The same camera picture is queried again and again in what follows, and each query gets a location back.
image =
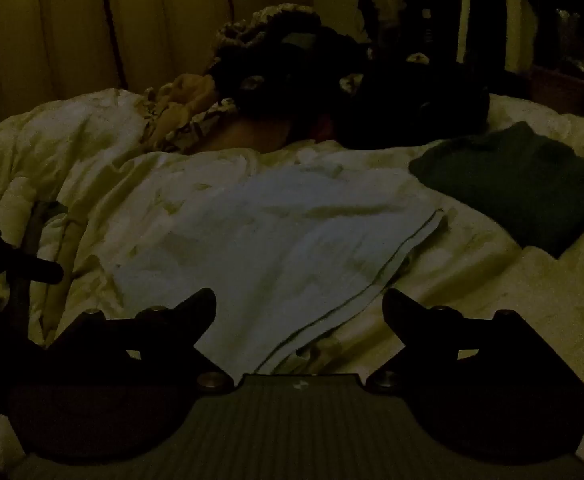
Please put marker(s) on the yellow patterned cloth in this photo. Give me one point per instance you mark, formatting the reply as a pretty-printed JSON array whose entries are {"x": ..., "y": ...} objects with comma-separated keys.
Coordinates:
[{"x": 182, "y": 102}]

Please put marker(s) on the floral bed blanket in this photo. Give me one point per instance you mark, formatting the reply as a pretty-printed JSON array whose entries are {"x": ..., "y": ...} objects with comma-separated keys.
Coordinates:
[{"x": 522, "y": 300}]

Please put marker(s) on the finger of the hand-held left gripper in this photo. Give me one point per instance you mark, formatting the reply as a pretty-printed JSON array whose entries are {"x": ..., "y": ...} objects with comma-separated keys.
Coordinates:
[{"x": 37, "y": 271}]

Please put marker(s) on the dark wooden side table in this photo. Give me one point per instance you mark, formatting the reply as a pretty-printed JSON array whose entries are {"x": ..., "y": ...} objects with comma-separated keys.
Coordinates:
[{"x": 577, "y": 75}]

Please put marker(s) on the dark green folded garment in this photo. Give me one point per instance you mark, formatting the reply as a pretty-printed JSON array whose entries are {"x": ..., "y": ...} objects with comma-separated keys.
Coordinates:
[{"x": 517, "y": 185}]

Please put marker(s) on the brownish pink cloth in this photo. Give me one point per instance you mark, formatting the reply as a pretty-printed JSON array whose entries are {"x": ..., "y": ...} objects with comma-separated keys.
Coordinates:
[{"x": 252, "y": 135}]

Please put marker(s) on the pile of dark clothes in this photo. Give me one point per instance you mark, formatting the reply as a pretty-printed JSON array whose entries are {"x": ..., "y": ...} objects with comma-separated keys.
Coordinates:
[{"x": 372, "y": 95}]

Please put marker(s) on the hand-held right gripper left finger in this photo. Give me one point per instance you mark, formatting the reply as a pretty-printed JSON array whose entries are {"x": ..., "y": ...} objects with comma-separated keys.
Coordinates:
[{"x": 203, "y": 305}]

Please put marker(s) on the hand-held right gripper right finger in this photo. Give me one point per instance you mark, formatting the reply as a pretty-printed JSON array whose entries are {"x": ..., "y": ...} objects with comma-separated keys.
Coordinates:
[{"x": 394, "y": 305}]

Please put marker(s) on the beige panelled headboard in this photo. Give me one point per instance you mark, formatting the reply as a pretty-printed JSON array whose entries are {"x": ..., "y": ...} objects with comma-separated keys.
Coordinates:
[{"x": 67, "y": 25}]

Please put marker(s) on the light blue cloth garment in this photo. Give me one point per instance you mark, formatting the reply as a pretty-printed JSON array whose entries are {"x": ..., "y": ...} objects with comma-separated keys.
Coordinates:
[{"x": 282, "y": 250}]

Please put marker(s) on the hanging striped clothes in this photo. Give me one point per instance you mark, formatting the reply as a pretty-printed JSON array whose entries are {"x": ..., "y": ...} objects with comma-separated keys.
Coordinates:
[{"x": 437, "y": 5}]

